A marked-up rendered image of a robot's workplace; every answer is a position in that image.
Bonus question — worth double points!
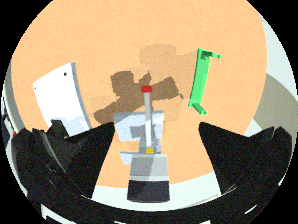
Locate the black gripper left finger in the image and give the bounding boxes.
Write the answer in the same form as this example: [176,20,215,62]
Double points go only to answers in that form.
[32,123,114,198]

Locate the grey pin with red cap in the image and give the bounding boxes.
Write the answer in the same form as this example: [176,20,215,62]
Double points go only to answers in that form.
[141,85,152,149]

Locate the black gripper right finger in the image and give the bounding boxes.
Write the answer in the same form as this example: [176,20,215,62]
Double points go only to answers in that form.
[198,121,274,196]

